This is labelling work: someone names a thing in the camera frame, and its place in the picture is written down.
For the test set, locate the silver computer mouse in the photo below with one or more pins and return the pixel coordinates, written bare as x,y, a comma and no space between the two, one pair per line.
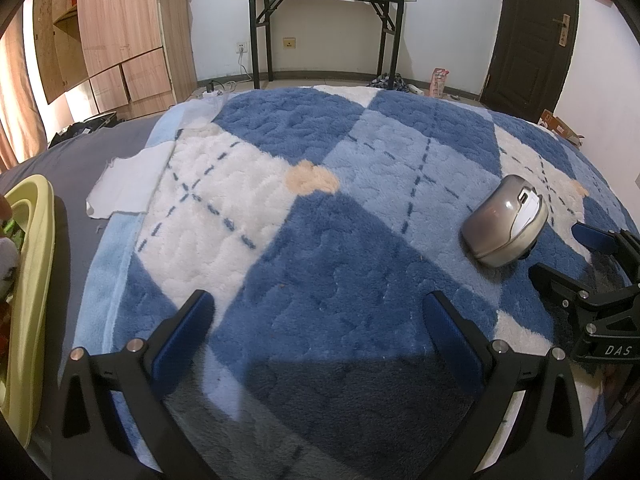
500,225

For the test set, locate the dark brown door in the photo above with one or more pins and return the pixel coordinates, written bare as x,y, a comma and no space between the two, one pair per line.
530,35

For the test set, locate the white power strip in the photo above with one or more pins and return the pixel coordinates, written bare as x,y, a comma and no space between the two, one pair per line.
212,93

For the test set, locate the white wall socket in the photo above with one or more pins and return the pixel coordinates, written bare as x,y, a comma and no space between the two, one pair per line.
241,48

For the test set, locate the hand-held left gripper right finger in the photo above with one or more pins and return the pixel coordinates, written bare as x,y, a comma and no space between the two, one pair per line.
450,345

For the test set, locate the blue checkered plush blanket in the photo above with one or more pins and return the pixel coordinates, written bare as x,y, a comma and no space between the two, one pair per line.
325,260

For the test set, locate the pile of clothes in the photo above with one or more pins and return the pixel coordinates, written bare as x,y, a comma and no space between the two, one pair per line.
387,82

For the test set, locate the white cloth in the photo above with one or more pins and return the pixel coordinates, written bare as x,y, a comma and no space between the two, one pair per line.
130,180

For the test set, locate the printed cardboard box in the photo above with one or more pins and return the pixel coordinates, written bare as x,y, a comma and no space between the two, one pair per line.
557,125

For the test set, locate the yellow wall socket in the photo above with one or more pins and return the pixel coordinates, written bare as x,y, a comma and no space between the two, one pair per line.
289,43

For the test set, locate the orange beige curtain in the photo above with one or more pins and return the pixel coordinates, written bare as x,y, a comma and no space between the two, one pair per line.
17,110

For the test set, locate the yellow plastic basin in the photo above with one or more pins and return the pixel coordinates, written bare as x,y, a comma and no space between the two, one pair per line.
37,260

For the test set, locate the pink bag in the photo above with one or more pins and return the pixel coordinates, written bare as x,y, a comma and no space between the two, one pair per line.
439,82

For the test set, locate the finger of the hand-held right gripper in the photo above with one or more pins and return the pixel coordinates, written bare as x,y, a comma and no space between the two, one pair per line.
555,282
595,240

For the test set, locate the black case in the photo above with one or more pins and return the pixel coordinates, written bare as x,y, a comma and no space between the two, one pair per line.
80,129

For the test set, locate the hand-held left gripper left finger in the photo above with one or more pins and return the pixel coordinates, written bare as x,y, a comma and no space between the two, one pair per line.
182,340

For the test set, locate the wooden wardrobe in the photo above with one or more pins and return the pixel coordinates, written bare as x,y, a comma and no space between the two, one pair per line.
120,15

